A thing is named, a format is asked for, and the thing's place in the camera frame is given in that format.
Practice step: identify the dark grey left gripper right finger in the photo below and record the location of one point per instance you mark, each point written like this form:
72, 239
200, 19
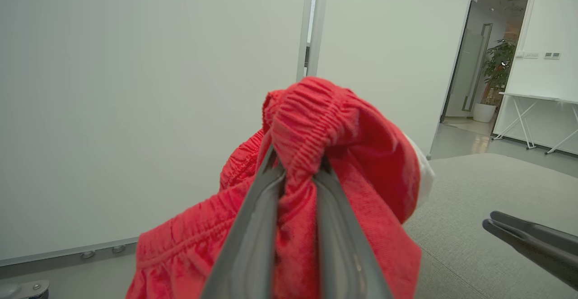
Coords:
343, 245

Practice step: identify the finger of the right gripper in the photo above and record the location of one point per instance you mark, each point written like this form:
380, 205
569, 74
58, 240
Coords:
542, 254
542, 232

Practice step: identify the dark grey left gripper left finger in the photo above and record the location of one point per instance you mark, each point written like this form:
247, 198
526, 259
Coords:
253, 245

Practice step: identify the red shorts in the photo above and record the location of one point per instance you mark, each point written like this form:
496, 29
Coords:
379, 154

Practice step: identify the grey fabric sofa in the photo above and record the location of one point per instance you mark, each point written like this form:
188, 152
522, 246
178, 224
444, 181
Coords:
474, 199

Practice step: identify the white plant pot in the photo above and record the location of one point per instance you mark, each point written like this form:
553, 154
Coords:
484, 113

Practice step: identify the grey levelling knob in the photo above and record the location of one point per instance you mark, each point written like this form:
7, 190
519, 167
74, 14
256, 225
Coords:
118, 249
88, 254

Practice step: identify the white folding table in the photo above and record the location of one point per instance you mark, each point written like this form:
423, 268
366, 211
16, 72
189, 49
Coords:
524, 96

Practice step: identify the green potted plant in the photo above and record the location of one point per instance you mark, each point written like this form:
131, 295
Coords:
499, 66

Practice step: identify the white partition panel with knobs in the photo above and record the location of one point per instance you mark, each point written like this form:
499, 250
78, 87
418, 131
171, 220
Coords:
135, 109

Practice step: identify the frosted glass door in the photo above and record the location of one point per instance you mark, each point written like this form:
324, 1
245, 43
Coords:
469, 64

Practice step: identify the black caster wheel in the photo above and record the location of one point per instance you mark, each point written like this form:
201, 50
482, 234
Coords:
38, 295

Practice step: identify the white wall switch plate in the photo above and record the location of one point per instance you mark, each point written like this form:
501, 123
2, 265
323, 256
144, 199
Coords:
531, 55
552, 55

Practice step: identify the grey partition foot bracket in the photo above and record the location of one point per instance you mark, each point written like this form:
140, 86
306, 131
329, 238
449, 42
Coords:
20, 286

